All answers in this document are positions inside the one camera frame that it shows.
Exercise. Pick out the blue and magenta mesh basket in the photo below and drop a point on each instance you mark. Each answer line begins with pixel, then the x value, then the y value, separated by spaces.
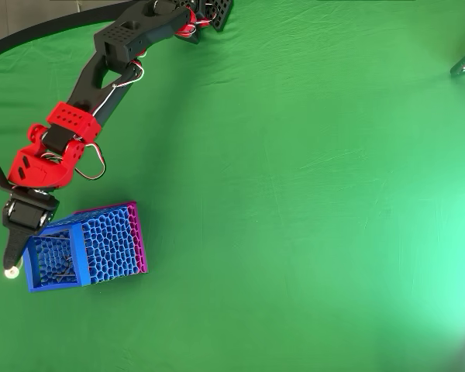
pixel 108 244

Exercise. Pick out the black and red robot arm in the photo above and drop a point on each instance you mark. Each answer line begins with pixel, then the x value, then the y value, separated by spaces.
pixel 120 36

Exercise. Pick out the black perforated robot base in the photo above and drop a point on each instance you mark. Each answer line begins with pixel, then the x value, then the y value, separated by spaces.
pixel 221 13

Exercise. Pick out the green cloth with black rim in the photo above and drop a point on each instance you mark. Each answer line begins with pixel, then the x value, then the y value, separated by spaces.
pixel 294 232

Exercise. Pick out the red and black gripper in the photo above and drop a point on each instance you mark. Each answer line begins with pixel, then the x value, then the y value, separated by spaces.
pixel 26 215

